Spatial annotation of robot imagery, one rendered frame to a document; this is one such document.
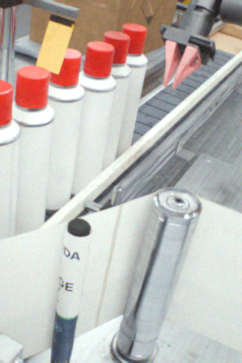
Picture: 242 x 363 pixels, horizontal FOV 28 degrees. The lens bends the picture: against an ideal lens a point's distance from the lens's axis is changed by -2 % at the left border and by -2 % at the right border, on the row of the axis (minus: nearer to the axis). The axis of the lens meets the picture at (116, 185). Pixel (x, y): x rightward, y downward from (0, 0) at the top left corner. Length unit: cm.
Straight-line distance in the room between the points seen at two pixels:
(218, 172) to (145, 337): 39
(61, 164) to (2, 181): 12
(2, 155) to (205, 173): 39
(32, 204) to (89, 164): 11
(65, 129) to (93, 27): 60
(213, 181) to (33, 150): 34
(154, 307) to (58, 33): 30
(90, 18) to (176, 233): 83
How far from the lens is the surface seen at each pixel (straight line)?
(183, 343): 53
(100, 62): 58
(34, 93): 49
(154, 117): 91
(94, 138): 62
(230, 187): 77
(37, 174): 54
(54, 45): 55
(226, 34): 168
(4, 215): 52
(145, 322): 45
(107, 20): 112
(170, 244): 38
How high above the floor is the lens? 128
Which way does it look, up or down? 35 degrees down
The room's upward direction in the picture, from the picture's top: 11 degrees clockwise
